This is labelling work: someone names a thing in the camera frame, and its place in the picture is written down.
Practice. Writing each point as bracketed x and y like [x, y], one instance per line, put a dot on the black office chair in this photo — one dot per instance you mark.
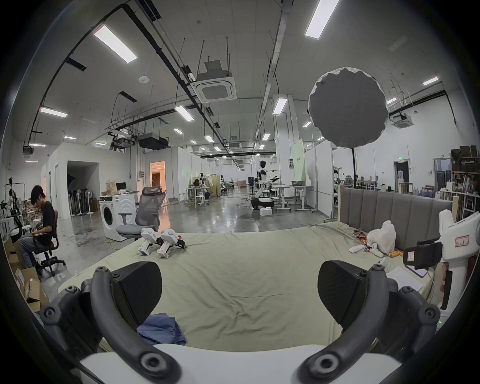
[52, 255]

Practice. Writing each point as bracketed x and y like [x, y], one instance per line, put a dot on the white notebook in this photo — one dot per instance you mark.
[407, 278]

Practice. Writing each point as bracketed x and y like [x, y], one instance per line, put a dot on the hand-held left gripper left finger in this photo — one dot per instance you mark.
[112, 315]

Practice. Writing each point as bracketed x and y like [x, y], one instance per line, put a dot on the open brown carton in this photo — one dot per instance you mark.
[30, 288]

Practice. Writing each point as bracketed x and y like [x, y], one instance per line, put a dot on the round grey softbox lamp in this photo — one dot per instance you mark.
[347, 107]

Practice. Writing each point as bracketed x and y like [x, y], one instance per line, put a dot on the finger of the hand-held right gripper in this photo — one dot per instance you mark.
[425, 255]

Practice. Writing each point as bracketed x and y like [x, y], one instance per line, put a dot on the storage shelf with cartons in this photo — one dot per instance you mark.
[465, 176]

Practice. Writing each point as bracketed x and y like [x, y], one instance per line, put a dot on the white standing desk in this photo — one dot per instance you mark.
[296, 191]

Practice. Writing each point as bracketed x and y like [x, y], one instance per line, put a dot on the dark blue garment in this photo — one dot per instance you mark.
[161, 330]

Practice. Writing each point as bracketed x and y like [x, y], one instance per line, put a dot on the spare white hand-held gripper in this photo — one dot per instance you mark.
[169, 240]
[147, 238]

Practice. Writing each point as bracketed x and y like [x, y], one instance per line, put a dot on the white plastic bag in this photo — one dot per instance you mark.
[383, 238]

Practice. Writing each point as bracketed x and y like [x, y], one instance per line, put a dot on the small white box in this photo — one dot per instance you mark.
[266, 212]

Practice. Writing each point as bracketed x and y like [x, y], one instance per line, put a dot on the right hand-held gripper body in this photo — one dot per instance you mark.
[459, 243]

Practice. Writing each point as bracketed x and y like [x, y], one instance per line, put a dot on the white washing machine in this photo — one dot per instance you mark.
[116, 215]

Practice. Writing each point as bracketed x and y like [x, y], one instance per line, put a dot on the tall table with stools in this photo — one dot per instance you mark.
[197, 193]

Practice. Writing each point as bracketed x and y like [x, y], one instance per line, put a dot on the grey padded headboard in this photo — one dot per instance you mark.
[390, 210]

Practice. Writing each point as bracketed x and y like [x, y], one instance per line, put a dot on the group of standing fans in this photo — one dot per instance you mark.
[80, 200]

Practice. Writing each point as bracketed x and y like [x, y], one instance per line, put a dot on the white hand controller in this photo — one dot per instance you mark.
[357, 249]

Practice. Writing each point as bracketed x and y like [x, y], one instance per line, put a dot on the bed with pale green sheet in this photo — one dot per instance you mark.
[243, 270]

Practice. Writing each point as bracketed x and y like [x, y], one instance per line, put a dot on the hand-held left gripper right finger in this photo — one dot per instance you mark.
[369, 311]

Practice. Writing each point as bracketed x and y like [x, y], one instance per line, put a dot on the grey mesh office chair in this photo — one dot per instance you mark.
[144, 212]

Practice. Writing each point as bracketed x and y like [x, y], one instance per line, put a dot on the white humanoid robot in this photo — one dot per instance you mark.
[262, 183]

